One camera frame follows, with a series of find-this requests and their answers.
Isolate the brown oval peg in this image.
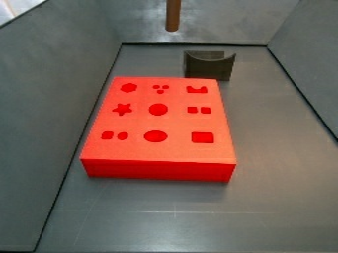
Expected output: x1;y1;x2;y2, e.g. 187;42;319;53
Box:
166;0;180;32

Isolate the red shape sorting board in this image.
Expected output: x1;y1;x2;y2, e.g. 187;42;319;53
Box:
80;77;236;182

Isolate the dark grey curved holder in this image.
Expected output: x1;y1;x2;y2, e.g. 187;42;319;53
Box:
183;50;236;81

